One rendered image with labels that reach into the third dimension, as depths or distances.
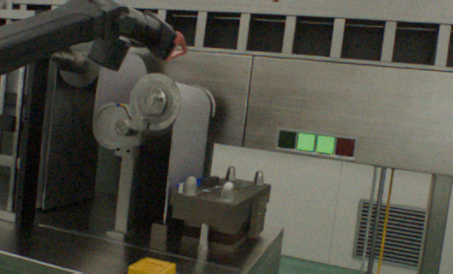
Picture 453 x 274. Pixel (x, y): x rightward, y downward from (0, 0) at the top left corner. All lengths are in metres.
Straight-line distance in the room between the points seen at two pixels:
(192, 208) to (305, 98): 0.52
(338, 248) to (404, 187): 0.77
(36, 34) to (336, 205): 3.23
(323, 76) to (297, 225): 2.57
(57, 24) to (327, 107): 0.84
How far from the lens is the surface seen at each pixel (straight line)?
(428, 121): 1.30
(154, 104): 1.07
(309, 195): 3.68
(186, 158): 1.16
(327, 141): 1.28
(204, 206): 1.00
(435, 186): 1.48
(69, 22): 0.72
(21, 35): 0.68
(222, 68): 1.38
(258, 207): 1.14
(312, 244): 3.77
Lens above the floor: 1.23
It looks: 3 degrees down
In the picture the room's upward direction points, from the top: 7 degrees clockwise
